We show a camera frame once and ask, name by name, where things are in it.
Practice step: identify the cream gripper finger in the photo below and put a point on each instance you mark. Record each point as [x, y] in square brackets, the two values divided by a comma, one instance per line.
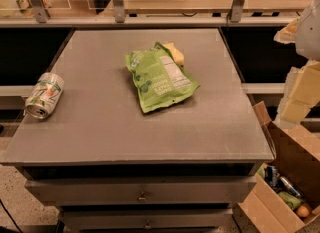
[287, 34]
[301, 94]

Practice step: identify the green rice chip bag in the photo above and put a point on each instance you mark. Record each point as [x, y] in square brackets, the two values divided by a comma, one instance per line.
[159, 80]

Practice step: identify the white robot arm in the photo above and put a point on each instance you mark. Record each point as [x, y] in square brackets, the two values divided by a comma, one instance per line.
[308, 32]

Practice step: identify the dark can in box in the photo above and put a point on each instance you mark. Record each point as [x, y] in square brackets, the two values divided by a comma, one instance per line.
[271, 176]

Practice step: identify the silver can in box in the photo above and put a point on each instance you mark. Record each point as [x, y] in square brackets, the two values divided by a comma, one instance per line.
[290, 187]

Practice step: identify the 7up soda can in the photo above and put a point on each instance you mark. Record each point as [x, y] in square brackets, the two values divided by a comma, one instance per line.
[45, 95]

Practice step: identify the green packet in box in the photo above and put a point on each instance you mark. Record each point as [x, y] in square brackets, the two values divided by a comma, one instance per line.
[291, 201]

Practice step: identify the yellow sponge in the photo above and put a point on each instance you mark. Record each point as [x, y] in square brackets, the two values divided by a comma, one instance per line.
[177, 55]

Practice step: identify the orange fruit in box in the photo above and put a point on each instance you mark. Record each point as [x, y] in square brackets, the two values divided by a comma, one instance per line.
[303, 211]

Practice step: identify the cardboard box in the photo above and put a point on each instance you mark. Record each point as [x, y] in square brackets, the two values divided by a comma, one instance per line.
[298, 159]

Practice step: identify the upper grey drawer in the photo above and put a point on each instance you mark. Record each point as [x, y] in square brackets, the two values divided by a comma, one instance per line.
[141, 190]

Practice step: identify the grey drawer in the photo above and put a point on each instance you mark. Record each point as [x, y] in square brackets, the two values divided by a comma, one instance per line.
[146, 219]
[141, 190]

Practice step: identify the lower grey drawer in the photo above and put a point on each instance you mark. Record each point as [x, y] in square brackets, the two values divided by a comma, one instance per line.
[146, 219]

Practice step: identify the left metal bracket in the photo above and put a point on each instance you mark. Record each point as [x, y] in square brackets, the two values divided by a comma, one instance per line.
[40, 11]

